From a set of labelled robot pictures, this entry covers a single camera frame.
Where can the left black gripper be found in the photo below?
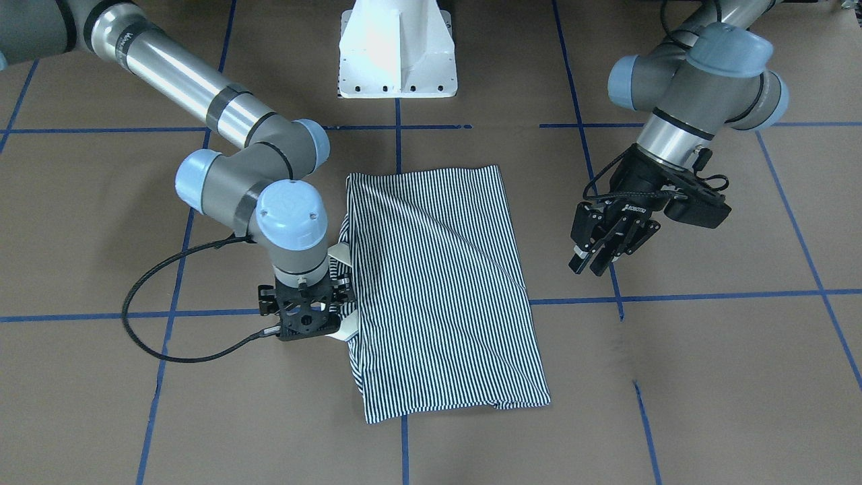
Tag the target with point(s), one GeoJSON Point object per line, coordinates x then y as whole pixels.
{"type": "Point", "coordinates": [640, 179]}

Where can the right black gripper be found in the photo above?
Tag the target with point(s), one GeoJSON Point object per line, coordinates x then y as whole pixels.
{"type": "Point", "coordinates": [267, 298]}

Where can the blue white striped polo shirt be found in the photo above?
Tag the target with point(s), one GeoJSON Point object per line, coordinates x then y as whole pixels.
{"type": "Point", "coordinates": [444, 320]}

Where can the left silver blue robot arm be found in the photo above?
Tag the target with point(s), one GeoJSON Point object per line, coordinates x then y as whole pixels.
{"type": "Point", "coordinates": [708, 73]}

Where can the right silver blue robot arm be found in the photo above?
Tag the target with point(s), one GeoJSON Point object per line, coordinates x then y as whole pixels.
{"type": "Point", "coordinates": [89, 154]}

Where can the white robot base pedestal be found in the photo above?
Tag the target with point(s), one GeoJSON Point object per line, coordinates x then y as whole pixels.
{"type": "Point", "coordinates": [397, 49]}

